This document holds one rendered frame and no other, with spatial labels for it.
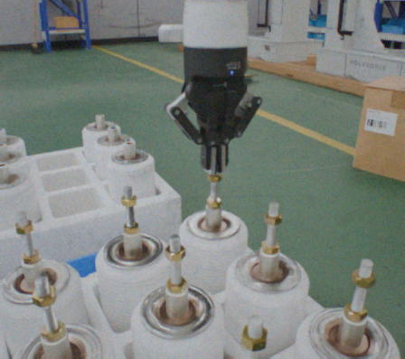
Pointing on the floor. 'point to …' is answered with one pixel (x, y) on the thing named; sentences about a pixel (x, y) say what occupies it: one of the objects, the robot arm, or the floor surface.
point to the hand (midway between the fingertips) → (214, 157)
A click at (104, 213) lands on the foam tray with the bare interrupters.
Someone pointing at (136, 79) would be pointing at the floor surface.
